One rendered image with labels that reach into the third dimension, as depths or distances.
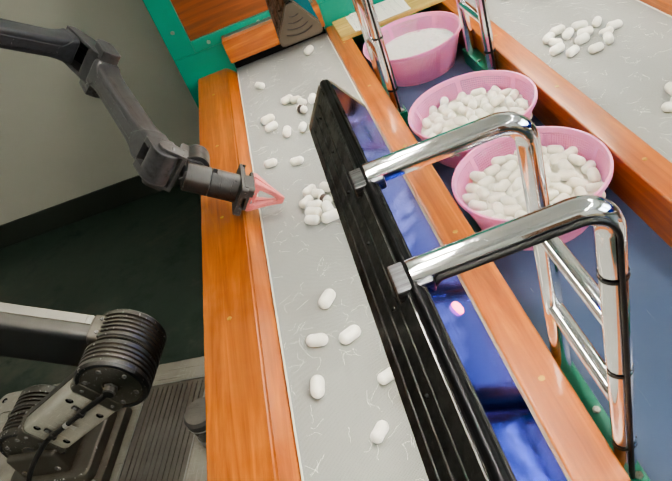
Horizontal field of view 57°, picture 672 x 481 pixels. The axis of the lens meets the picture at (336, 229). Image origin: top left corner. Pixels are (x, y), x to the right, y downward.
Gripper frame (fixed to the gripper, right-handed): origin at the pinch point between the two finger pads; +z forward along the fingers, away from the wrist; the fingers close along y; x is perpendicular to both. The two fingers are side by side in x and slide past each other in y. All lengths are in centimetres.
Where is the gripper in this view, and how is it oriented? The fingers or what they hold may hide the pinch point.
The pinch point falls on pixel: (279, 199)
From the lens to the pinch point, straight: 127.4
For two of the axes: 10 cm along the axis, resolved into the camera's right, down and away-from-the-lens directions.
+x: -3.7, 8.0, 4.8
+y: -1.8, -5.6, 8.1
